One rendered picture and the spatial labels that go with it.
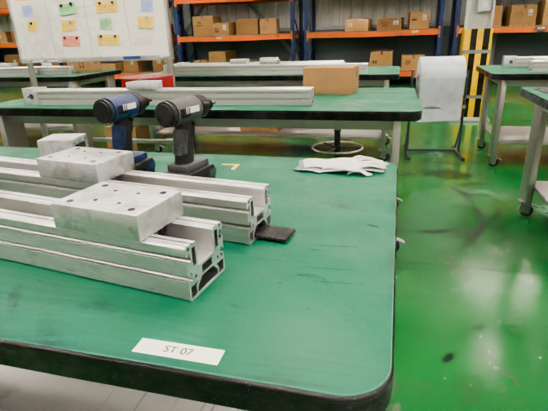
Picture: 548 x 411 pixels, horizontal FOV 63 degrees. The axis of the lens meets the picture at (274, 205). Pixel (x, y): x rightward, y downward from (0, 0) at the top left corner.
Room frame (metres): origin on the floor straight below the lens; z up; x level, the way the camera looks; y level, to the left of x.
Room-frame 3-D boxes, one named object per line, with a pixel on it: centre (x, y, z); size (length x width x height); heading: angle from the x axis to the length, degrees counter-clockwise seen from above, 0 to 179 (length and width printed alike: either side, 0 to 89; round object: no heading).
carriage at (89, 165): (0.92, 0.39, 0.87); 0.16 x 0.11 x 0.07; 67
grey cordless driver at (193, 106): (1.08, 0.19, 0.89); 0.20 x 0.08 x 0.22; 152
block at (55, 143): (1.25, 0.60, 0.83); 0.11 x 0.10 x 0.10; 176
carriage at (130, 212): (0.65, 0.24, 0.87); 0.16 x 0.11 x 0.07; 67
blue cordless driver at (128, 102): (1.17, 0.37, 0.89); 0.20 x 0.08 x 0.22; 158
